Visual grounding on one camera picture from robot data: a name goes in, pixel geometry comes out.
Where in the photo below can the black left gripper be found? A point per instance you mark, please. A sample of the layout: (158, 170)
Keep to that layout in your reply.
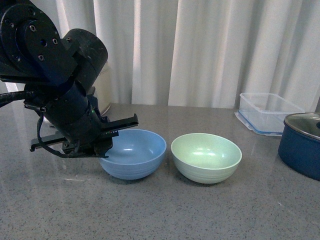
(82, 132)

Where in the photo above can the blue bowl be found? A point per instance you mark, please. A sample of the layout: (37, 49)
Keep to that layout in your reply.
(136, 153)

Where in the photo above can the green bowl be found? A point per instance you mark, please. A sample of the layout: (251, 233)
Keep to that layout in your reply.
(205, 158)

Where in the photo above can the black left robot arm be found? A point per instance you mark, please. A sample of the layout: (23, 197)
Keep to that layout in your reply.
(58, 74)

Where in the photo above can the cream toaster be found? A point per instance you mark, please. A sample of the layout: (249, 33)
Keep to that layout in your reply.
(103, 89)

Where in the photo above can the white curtain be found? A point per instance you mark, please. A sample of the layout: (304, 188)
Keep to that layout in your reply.
(202, 53)

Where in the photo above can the clear plastic container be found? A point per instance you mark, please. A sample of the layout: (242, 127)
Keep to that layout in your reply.
(264, 113)

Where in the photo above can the blue saucepan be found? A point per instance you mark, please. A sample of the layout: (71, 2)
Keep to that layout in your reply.
(300, 152)

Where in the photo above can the glass pot lid blue knob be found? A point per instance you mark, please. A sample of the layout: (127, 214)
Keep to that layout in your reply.
(307, 124)

